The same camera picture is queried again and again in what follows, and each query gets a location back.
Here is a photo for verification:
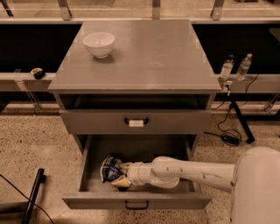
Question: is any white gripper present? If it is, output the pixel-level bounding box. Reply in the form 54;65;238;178
112;162;153;188

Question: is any blue chip bag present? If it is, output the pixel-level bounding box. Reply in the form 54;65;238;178
100;155;123;183

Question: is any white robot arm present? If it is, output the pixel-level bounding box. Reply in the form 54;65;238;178
112;147;280;224

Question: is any open grey lower drawer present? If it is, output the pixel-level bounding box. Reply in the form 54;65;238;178
63;135;211;210

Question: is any closed grey upper drawer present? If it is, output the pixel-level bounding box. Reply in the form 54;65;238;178
60;109;211;135

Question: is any grey drawer cabinet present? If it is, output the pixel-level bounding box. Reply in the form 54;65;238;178
49;19;221;152

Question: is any black stand leg left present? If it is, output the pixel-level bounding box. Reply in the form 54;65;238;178
21;168;46;224

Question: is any black stand leg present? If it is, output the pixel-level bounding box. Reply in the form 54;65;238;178
229;96;255;144
21;168;46;224

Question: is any black yellow tape measure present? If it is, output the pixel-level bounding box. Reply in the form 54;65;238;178
31;67;46;80

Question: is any black stand leg right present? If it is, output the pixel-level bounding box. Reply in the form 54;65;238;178
229;96;255;144

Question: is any white ceramic bowl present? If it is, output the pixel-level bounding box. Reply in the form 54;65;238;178
83;32;116;59

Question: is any clear plastic bottle left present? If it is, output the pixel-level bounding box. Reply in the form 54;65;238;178
220;55;235;81

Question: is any clear plastic bottle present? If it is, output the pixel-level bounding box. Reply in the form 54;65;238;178
236;53;252;81
220;55;235;81

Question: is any clear plastic bottle right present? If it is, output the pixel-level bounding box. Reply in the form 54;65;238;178
236;53;252;81

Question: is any black power adapter cable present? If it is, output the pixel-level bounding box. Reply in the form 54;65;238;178
203;73;260;147

